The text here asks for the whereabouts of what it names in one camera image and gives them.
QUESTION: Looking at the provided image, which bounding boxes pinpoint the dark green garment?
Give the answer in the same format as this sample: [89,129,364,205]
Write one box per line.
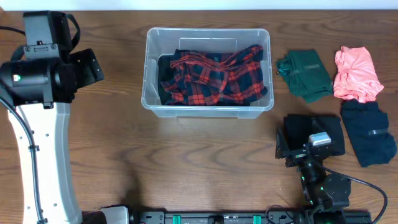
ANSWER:
[276,49,333,103]

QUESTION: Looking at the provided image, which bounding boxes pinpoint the red plaid flannel shirt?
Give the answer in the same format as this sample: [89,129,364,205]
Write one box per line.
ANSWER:
[162,45,268,106]

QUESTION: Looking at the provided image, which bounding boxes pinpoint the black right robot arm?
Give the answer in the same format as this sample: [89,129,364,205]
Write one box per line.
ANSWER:
[275,129,351,223]

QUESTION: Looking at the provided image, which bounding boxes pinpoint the black garment in bin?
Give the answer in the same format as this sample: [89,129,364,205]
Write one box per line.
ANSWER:
[158,55,175,105]

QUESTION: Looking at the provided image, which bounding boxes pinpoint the clear plastic storage bin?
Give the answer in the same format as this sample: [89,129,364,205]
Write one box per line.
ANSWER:
[141,27,274,119]

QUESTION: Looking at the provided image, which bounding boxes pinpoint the navy folded garment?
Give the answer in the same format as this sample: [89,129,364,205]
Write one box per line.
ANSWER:
[340,100,397,167]

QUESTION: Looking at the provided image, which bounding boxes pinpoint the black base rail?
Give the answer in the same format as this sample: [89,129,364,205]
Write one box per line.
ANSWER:
[130,210,372,224]

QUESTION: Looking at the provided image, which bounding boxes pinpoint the pink garment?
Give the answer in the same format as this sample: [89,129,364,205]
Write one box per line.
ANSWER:
[333,46,384,103]

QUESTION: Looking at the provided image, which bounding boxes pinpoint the black folded garment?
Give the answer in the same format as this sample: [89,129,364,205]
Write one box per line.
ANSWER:
[284,114,345,156]

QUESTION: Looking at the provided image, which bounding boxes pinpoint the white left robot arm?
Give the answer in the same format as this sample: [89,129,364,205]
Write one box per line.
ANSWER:
[1,11,104,223]

